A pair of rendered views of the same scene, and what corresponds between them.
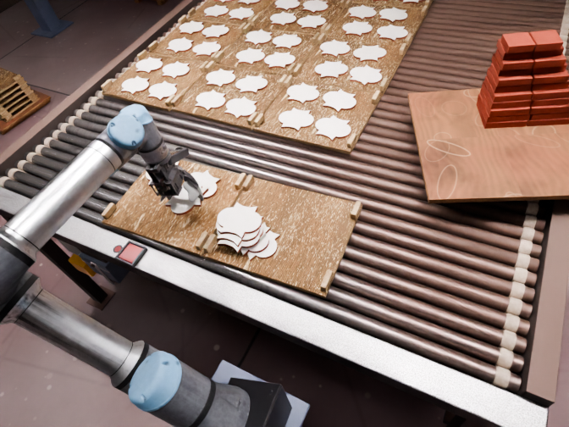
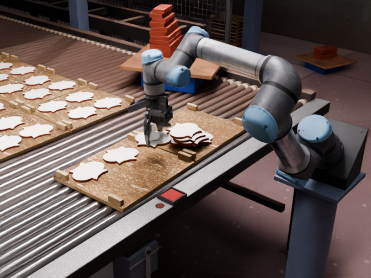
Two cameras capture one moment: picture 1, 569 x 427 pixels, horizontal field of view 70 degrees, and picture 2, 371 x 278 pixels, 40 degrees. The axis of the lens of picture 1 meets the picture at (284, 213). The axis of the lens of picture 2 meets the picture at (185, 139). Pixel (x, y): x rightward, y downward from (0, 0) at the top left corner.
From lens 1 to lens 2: 2.14 m
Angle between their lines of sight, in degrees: 68
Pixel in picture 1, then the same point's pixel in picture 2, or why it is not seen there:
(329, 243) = (211, 119)
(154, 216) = (138, 180)
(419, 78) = (84, 76)
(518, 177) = not seen: hidden behind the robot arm
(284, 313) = (253, 142)
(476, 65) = (93, 63)
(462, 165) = (193, 67)
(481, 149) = not seen: hidden behind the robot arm
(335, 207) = (184, 114)
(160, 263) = (189, 184)
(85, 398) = not seen: outside the picture
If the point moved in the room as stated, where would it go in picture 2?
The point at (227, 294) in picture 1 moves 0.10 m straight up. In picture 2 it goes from (231, 159) to (233, 137)
